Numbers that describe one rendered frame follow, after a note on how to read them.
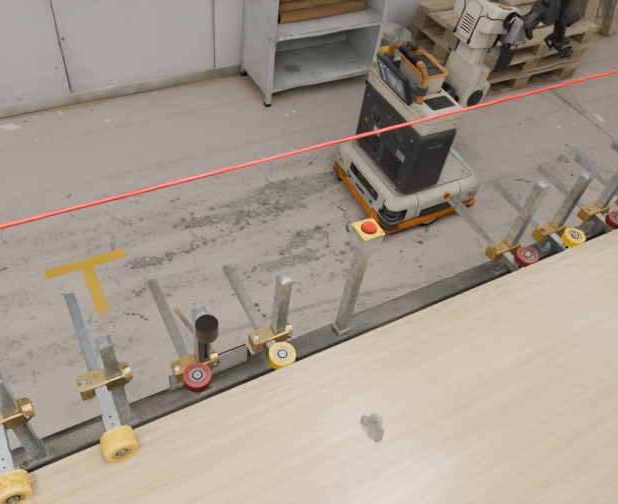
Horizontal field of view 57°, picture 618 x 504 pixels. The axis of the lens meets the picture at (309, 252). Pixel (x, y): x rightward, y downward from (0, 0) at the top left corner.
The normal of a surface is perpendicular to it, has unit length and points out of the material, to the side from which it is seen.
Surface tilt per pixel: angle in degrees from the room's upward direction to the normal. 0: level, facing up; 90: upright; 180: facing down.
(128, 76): 90
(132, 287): 0
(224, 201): 0
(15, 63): 90
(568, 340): 0
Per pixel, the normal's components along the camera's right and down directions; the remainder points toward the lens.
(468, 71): -0.86, 0.18
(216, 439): 0.11, -0.65
